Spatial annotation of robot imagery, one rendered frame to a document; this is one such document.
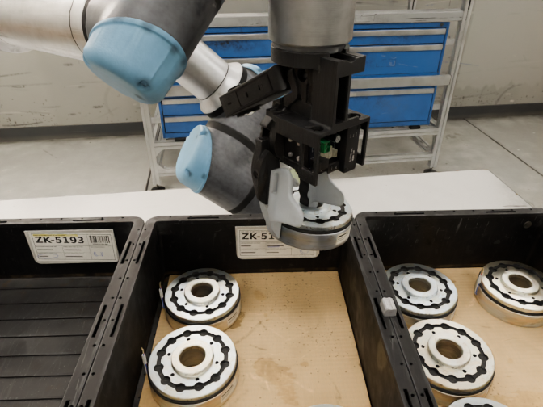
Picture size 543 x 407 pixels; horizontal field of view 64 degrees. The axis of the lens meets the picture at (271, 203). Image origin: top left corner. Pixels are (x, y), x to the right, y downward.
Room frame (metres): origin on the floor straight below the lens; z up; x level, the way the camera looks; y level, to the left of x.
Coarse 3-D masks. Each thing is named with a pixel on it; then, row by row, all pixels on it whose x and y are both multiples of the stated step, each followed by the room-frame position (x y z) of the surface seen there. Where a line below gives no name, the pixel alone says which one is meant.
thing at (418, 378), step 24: (360, 216) 0.52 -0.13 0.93; (384, 216) 0.52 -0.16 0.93; (408, 216) 0.52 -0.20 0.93; (432, 216) 0.52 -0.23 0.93; (456, 216) 0.53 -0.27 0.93; (480, 216) 0.53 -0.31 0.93; (504, 216) 0.53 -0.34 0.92; (528, 216) 0.53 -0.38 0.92; (384, 288) 0.37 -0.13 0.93; (408, 336) 0.30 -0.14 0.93; (408, 360) 0.27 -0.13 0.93
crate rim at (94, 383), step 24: (168, 216) 0.52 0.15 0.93; (192, 216) 0.52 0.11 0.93; (216, 216) 0.52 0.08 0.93; (240, 216) 0.52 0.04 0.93; (144, 240) 0.46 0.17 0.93; (360, 240) 0.46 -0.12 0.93; (360, 264) 0.41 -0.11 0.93; (120, 288) 0.37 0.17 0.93; (120, 312) 0.35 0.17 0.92; (384, 336) 0.30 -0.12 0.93; (96, 360) 0.27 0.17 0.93; (96, 384) 0.25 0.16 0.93; (408, 384) 0.25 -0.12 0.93
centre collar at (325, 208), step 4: (296, 196) 0.45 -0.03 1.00; (296, 200) 0.44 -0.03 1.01; (300, 204) 0.43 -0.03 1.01; (324, 204) 0.44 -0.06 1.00; (328, 204) 0.44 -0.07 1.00; (304, 208) 0.42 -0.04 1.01; (308, 208) 0.42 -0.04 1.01; (312, 208) 0.43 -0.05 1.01; (316, 208) 0.43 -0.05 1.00; (320, 208) 0.43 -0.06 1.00; (324, 208) 0.43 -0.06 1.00; (328, 208) 0.43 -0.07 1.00; (304, 212) 0.42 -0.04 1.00; (308, 212) 0.42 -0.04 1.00; (312, 212) 0.42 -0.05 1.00; (316, 212) 0.42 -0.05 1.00; (320, 212) 0.42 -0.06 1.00; (324, 212) 0.42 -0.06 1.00
